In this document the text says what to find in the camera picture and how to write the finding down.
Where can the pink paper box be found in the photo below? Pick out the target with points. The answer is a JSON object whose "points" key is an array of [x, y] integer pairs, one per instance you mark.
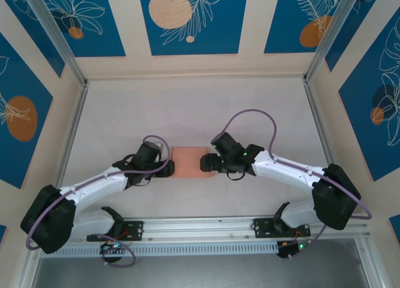
{"points": [[187, 163]]}

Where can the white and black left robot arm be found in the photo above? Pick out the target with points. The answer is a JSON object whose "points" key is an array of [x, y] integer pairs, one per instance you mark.
{"points": [[93, 191]]}

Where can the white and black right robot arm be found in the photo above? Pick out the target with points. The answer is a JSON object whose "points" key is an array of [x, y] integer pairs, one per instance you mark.
{"points": [[287, 172]]}

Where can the black controller board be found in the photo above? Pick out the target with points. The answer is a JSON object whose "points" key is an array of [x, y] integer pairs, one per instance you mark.
{"points": [[293, 248], [111, 247]]}

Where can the grey metal panel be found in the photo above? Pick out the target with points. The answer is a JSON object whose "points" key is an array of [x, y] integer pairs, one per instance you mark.
{"points": [[203, 272]]}

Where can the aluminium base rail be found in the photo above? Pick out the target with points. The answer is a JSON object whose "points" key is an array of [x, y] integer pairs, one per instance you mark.
{"points": [[200, 227]]}

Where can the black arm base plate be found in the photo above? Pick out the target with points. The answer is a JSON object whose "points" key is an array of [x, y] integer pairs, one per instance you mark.
{"points": [[262, 227], [134, 230]]}

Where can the aluminium side rail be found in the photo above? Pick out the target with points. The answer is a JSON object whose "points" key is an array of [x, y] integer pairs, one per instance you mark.
{"points": [[325, 138], [67, 138]]}

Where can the blue floral wall panel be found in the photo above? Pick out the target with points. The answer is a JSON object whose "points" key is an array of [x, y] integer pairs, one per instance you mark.
{"points": [[28, 82], [353, 35], [103, 35], [281, 19], [31, 28], [225, 35], [359, 128]]}

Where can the aluminium frame post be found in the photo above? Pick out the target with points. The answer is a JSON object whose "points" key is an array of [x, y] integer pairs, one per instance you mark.
{"points": [[56, 35], [331, 35]]}

